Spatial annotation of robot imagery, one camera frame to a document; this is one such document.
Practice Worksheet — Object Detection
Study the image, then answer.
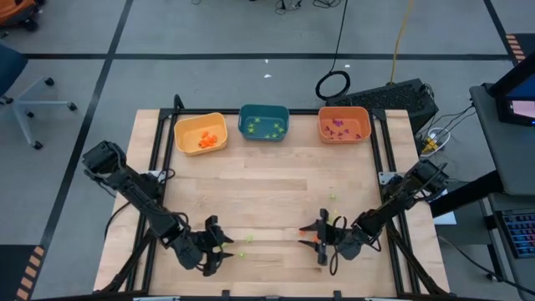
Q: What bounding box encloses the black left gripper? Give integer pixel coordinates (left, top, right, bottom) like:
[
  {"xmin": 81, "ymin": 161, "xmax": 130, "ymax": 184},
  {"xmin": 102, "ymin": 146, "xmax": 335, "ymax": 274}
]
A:
[{"xmin": 171, "ymin": 215, "xmax": 236, "ymax": 278}]

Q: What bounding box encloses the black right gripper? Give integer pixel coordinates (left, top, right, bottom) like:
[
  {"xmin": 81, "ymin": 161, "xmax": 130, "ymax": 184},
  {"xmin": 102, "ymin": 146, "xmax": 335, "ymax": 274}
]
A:
[{"xmin": 298, "ymin": 207, "xmax": 365, "ymax": 267}]

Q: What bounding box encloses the orange plastic bin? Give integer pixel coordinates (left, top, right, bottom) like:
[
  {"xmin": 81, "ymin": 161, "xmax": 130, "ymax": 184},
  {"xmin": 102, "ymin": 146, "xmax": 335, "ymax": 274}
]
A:
[{"xmin": 317, "ymin": 105, "xmax": 373, "ymax": 145}]

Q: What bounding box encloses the yellow plastic bin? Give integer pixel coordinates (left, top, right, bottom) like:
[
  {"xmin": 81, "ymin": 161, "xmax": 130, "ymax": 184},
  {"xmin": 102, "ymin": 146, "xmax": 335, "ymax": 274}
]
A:
[{"xmin": 173, "ymin": 111, "xmax": 229, "ymax": 157}]

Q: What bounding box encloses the teal plastic bin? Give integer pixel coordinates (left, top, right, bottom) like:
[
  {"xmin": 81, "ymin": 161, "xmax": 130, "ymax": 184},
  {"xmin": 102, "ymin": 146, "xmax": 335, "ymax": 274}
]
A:
[{"xmin": 237, "ymin": 104, "xmax": 291, "ymax": 142}]

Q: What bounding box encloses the white paper sheet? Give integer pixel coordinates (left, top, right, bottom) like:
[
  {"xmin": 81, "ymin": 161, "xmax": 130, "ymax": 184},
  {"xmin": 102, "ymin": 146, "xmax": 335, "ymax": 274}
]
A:
[{"xmin": 430, "ymin": 187, "xmax": 457, "ymax": 226}]

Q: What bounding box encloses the white power strip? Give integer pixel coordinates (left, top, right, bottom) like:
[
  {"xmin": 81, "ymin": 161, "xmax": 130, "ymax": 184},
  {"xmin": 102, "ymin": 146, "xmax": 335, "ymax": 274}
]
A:
[{"xmin": 420, "ymin": 127, "xmax": 452, "ymax": 158}]

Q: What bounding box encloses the black desk leg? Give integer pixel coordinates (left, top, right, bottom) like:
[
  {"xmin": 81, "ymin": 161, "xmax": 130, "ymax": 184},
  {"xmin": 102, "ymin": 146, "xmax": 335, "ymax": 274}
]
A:
[{"xmin": 429, "ymin": 170, "xmax": 502, "ymax": 218}]

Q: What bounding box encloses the black computer case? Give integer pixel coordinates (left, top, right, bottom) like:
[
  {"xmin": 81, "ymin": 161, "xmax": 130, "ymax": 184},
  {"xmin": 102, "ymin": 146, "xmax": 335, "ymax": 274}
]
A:
[{"xmin": 325, "ymin": 78, "xmax": 440, "ymax": 135}]

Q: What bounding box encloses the backlit rainbow keyboard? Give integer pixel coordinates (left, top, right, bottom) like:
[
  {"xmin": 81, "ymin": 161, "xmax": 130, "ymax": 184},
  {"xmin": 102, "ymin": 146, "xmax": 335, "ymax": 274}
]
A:
[{"xmin": 501, "ymin": 208, "xmax": 535, "ymax": 259}]

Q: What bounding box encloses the grey side desk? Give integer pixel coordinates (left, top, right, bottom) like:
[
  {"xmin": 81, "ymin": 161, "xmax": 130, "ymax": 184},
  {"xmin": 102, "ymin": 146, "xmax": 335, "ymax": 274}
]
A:
[{"xmin": 468, "ymin": 83, "xmax": 535, "ymax": 197}]

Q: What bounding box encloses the black monitor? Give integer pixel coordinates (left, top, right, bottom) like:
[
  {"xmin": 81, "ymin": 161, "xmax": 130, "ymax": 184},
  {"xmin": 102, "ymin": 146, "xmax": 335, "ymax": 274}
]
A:
[{"xmin": 487, "ymin": 52, "xmax": 535, "ymax": 127}]

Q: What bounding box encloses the blue office chair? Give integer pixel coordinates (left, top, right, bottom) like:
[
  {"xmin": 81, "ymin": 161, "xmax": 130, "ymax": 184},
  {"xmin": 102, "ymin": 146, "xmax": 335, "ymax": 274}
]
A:
[{"xmin": 0, "ymin": 43, "xmax": 79, "ymax": 151}]

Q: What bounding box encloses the orange office chair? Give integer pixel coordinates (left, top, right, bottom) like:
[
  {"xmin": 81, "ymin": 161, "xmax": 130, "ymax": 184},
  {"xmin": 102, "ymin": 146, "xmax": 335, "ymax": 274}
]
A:
[{"xmin": 0, "ymin": 0, "xmax": 46, "ymax": 33}]

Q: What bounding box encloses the black aluminium table frame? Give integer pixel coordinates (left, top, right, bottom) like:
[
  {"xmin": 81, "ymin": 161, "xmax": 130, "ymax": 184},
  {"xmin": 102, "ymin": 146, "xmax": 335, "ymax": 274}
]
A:
[{"xmin": 98, "ymin": 94, "xmax": 448, "ymax": 298}]

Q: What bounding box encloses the black coiled cable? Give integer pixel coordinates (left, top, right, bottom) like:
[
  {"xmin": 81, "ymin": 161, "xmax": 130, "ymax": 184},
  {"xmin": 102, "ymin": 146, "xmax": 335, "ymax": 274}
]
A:
[{"xmin": 314, "ymin": 0, "xmax": 351, "ymax": 101}]

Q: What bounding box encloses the yellow hanging cable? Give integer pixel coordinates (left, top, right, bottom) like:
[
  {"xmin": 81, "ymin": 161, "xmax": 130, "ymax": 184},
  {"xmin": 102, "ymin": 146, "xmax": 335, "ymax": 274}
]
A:
[{"xmin": 389, "ymin": 0, "xmax": 415, "ymax": 84}]

